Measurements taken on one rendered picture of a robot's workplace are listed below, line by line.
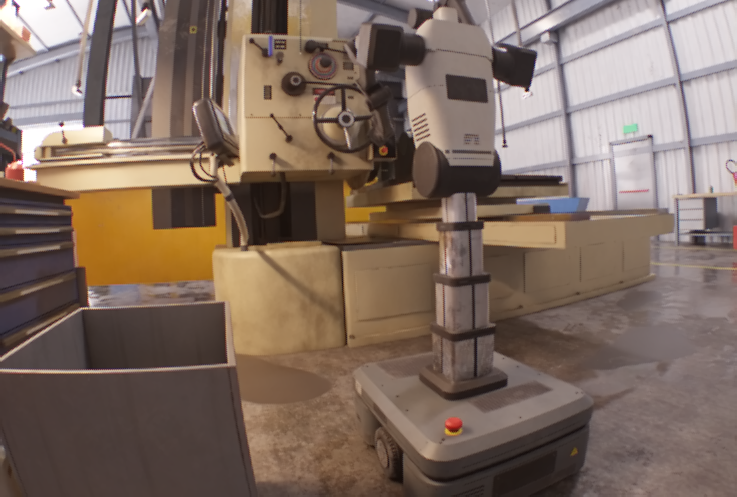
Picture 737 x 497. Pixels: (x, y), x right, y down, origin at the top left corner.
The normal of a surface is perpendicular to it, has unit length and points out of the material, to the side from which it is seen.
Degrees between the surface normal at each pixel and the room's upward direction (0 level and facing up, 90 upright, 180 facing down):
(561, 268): 90
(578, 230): 90
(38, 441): 90
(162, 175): 90
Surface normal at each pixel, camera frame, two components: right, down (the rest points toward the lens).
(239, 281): -0.29, 0.02
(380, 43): 0.29, 0.49
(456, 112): 0.32, -0.01
